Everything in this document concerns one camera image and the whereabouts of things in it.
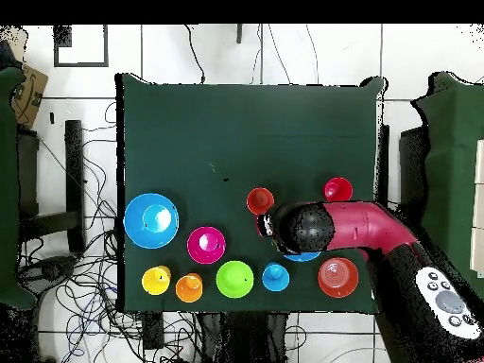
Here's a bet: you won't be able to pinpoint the pink bowl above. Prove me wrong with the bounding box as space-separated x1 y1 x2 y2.
186 225 227 265

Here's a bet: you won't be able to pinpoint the dark green tablecloth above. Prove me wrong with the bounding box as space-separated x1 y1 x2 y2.
114 72 387 316

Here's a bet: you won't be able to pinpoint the green bowl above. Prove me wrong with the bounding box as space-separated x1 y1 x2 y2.
216 259 255 300

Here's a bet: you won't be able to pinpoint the large blue bowl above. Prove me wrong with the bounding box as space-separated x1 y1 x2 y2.
282 251 322 263
123 192 181 250

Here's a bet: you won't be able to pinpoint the blue cup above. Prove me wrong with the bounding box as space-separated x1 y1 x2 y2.
261 262 291 293

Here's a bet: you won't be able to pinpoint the red cup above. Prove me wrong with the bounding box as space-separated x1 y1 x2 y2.
322 176 354 203

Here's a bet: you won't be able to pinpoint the light orange cup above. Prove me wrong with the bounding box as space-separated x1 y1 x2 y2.
174 272 204 304

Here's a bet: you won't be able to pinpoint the yellow cup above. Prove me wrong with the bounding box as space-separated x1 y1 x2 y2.
140 265 172 297

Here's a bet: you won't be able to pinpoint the orange bowl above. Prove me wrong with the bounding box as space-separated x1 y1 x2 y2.
317 257 360 299

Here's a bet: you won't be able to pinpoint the black power strip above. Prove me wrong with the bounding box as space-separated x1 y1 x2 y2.
142 312 166 352

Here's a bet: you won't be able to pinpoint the black metal stand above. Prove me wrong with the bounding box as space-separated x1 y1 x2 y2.
377 123 430 215
16 119 86 254

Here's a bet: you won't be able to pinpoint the green cloth side table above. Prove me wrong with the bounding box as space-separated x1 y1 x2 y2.
411 71 484 296
0 66 37 311

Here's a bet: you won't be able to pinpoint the cardboard box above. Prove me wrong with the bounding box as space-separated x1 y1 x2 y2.
9 62 49 130

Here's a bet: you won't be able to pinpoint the white box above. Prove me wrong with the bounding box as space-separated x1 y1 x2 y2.
469 138 484 279

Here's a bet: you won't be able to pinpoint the black cable with plug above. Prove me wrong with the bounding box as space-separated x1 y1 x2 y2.
183 24 207 85

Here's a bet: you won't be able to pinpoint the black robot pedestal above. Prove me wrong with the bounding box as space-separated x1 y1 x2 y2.
196 311 290 363

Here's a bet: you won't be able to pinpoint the grey pedestal foot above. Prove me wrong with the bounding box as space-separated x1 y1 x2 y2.
18 255 78 290

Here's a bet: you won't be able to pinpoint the black square floor frame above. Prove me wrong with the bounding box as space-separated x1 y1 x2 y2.
53 24 110 68

